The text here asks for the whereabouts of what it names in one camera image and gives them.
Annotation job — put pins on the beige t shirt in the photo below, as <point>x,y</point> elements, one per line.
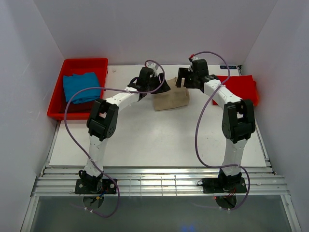
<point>174,98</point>

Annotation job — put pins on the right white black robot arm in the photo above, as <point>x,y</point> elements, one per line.
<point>238,124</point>

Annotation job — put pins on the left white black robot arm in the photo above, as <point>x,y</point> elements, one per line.
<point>104,115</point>

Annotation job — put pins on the blue label sticker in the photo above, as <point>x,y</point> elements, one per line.
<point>231,67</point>

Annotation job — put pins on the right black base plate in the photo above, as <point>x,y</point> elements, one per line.
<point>214,185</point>

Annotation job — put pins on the red folded t shirt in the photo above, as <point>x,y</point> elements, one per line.
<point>244,86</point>

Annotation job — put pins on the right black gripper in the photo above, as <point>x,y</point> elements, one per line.
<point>184,73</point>

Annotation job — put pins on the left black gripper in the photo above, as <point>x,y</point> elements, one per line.
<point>163,88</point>

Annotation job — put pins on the blue folded t shirt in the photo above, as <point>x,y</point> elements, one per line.
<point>75,83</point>

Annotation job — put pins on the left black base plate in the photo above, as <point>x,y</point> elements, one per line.
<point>106,186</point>

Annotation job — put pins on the red plastic bin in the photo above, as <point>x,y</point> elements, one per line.
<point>76,66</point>

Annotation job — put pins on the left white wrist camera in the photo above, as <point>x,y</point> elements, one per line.
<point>152,65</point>

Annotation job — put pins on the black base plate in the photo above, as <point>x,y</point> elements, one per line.
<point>106,186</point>
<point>214,185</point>

